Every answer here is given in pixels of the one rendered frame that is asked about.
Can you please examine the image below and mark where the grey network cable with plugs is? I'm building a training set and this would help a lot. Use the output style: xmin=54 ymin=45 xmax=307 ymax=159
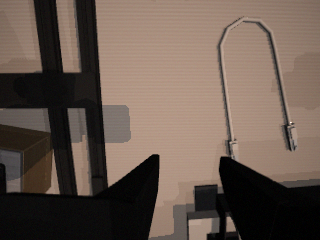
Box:
xmin=219 ymin=17 xmax=298 ymax=162

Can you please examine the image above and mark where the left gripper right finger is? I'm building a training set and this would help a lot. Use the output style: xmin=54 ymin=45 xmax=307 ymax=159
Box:
xmin=219 ymin=156 xmax=320 ymax=240

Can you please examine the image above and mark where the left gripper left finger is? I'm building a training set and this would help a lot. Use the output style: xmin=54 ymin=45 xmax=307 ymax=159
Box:
xmin=0 ymin=154 xmax=160 ymax=240

